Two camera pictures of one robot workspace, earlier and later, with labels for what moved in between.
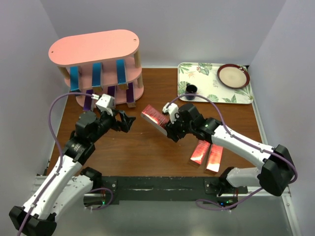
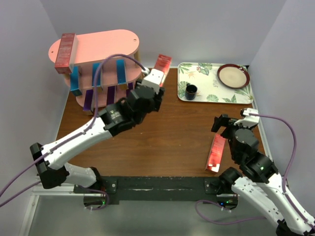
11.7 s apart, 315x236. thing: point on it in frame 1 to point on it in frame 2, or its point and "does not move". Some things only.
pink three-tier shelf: [105, 63] does not move
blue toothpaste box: [97, 79] does not move
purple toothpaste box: [89, 102] does not move
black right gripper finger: [170, 125] to [224, 121]
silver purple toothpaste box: [111, 91] does not move
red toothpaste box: [201, 152] to [163, 63]
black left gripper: [125, 125] to [157, 100]
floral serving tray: [204, 76] does not move
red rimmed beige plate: [233, 76] does not move
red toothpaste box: [155, 117] to [67, 55]
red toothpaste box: [214, 159] does not move
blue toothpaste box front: [74, 78] does not move
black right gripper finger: [174, 136] to [217, 123]
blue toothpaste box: [122, 80] does not move
